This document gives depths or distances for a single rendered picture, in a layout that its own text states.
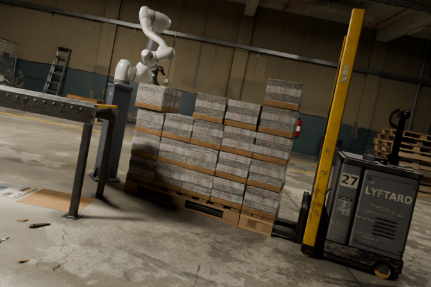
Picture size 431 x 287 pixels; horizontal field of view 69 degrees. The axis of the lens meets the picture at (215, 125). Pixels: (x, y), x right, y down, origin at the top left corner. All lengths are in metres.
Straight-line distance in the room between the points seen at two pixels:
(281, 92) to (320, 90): 7.39
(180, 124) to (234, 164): 0.61
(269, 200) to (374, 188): 0.80
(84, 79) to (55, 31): 1.69
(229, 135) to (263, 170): 0.41
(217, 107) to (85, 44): 8.10
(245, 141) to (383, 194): 1.10
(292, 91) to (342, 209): 0.98
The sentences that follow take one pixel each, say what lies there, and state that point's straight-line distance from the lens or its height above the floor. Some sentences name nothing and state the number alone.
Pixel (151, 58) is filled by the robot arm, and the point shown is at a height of 1.28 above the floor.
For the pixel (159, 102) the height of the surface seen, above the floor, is 0.91.
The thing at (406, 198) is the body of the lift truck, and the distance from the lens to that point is 2.58.
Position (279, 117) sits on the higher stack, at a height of 0.98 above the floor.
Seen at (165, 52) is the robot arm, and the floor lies 1.35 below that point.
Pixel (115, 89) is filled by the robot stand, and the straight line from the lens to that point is 3.34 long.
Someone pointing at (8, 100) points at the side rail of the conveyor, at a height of 0.74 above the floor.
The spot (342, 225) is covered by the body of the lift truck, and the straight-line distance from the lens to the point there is 2.57.
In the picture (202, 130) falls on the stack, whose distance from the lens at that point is 2.80.
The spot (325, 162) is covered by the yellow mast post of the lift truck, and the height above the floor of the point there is 0.72.
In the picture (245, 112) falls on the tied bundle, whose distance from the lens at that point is 2.69.
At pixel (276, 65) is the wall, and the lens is 9.77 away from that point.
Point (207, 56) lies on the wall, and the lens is 9.67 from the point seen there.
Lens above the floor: 0.95
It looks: 3 degrees down
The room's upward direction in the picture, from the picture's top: 11 degrees clockwise
